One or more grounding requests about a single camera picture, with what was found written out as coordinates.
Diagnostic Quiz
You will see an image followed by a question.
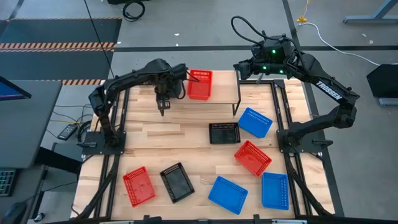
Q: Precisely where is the wooden shelf with black legs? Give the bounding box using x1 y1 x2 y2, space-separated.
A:
155 70 242 116

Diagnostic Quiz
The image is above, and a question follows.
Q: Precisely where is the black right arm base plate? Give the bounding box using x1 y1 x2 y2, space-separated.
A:
276 129 326 154

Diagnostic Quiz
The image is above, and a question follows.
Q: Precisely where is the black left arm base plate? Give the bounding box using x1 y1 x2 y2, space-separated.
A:
81 130 127 156

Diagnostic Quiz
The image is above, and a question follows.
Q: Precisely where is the blue slotted plastic basket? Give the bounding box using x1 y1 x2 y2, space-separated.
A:
261 172 290 211
207 175 249 215
238 107 274 139

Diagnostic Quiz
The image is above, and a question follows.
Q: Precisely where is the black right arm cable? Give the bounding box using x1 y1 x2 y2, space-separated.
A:
230 15 271 47

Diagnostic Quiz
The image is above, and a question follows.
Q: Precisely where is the yellow plug and cord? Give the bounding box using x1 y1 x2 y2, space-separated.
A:
296 0 312 25

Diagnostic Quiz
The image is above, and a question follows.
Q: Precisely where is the computer monitor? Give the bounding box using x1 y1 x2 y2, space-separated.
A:
0 75 32 102

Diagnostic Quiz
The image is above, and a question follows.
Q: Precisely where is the white floor cable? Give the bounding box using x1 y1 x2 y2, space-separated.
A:
300 21 398 67

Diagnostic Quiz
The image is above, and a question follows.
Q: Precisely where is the backlit keyboard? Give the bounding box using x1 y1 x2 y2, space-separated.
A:
0 169 18 197

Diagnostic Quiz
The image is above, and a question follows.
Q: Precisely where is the grey metal table leg frame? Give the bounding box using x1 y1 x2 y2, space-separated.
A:
343 0 398 25

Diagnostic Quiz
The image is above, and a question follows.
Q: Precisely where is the coiled black floor cable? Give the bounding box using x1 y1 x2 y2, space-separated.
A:
122 0 146 22

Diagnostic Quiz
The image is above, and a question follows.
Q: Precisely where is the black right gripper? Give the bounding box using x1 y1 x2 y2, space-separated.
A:
233 60 265 81

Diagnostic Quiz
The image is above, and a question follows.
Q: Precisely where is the black aluminium table frame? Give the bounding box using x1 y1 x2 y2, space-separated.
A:
73 79 346 224

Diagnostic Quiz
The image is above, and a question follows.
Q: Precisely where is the black slotted plastic basket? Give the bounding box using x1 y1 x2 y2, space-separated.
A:
208 122 241 145
159 162 196 204

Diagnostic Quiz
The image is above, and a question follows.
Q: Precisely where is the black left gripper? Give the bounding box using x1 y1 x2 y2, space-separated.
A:
154 79 174 114

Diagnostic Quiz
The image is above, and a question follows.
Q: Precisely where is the red slotted plastic basket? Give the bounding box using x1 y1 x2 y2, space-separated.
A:
233 139 272 178
187 69 213 101
122 166 156 208

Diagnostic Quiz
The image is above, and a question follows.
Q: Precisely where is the thin black hanging cable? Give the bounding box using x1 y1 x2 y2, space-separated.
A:
83 0 115 79

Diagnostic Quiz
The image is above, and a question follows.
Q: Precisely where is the grey desk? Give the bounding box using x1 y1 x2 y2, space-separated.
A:
0 79 63 169

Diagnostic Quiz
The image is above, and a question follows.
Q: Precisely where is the black power adapter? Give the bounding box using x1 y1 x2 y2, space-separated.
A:
57 123 78 141

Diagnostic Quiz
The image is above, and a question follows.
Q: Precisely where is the black hazard-striped floor mat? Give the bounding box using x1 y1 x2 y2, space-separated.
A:
0 17 123 85

